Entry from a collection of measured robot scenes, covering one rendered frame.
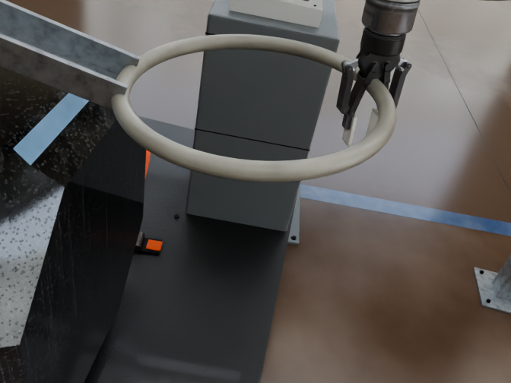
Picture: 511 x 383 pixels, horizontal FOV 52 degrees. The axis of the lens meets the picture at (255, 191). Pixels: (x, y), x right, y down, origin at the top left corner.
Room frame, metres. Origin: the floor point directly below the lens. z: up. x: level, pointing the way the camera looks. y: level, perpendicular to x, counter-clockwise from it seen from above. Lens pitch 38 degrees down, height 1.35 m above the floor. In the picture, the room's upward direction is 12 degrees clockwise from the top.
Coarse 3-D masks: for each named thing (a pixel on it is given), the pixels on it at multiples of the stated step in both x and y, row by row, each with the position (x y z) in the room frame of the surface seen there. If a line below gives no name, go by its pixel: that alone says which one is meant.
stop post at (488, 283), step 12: (504, 264) 1.49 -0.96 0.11; (480, 276) 1.51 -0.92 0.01; (492, 276) 1.53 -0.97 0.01; (504, 276) 1.45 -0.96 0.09; (480, 288) 1.44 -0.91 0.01; (492, 288) 1.46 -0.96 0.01; (504, 288) 1.42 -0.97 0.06; (480, 300) 1.39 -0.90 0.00; (492, 300) 1.39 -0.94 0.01; (504, 300) 1.41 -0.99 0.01
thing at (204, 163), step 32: (128, 96) 0.74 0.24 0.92; (384, 96) 0.85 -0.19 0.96; (128, 128) 0.65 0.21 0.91; (384, 128) 0.74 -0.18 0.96; (192, 160) 0.59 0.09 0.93; (224, 160) 0.59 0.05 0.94; (256, 160) 0.60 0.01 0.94; (288, 160) 0.61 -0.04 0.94; (320, 160) 0.62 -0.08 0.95; (352, 160) 0.65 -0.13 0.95
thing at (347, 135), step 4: (356, 116) 0.90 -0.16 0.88; (352, 120) 0.90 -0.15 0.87; (356, 120) 0.90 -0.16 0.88; (352, 124) 0.90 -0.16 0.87; (352, 128) 0.90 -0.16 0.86; (344, 132) 0.92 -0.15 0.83; (348, 132) 0.91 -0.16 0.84; (352, 132) 0.90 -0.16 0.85; (344, 136) 0.92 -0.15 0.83; (348, 136) 0.90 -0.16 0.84; (352, 136) 0.90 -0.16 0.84; (344, 140) 0.91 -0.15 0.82; (348, 140) 0.90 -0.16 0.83; (348, 144) 0.90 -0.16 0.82
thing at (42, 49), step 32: (0, 0) 0.82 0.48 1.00; (0, 32) 0.80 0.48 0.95; (32, 32) 0.82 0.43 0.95; (64, 32) 0.83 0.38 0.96; (0, 64) 0.71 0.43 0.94; (32, 64) 0.72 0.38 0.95; (64, 64) 0.72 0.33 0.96; (96, 64) 0.84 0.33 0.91; (128, 64) 0.84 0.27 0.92; (96, 96) 0.73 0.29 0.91
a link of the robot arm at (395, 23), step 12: (372, 0) 0.90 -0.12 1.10; (384, 0) 0.89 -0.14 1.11; (420, 0) 0.91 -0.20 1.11; (372, 12) 0.90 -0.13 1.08; (384, 12) 0.88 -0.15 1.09; (396, 12) 0.88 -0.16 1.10; (408, 12) 0.89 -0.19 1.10; (372, 24) 0.89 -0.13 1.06; (384, 24) 0.88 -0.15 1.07; (396, 24) 0.88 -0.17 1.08; (408, 24) 0.89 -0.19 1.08
